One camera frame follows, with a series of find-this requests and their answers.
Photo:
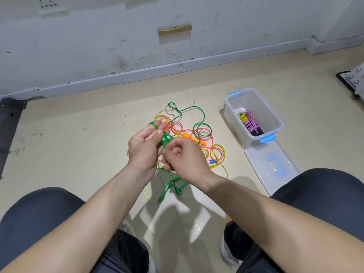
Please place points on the person's right forearm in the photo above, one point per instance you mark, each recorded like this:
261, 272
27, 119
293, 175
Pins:
290, 230

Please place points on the clear storage box blue latches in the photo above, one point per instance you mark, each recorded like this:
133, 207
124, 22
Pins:
270, 113

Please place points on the clear plastic box lid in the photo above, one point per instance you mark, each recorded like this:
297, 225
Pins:
273, 165

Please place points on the small wooden wall block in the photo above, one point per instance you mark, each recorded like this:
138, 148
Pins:
174, 29

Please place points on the person's right hand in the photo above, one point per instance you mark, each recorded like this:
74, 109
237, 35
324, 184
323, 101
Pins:
187, 162

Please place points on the black shorts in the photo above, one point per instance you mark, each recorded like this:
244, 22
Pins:
34, 219

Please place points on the grey shoe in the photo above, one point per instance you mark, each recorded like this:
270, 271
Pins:
131, 227
228, 247

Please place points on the person's left hand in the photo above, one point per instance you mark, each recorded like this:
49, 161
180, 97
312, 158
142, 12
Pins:
143, 151

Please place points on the grey right shoe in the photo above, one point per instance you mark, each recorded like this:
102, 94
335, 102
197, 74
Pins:
228, 247

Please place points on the person's left forearm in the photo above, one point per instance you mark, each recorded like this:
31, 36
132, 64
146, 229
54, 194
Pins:
74, 230

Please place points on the black metal rack frame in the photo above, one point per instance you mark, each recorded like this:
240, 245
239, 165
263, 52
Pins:
10, 128

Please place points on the grey left shoe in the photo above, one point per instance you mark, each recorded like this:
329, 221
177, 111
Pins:
131, 227

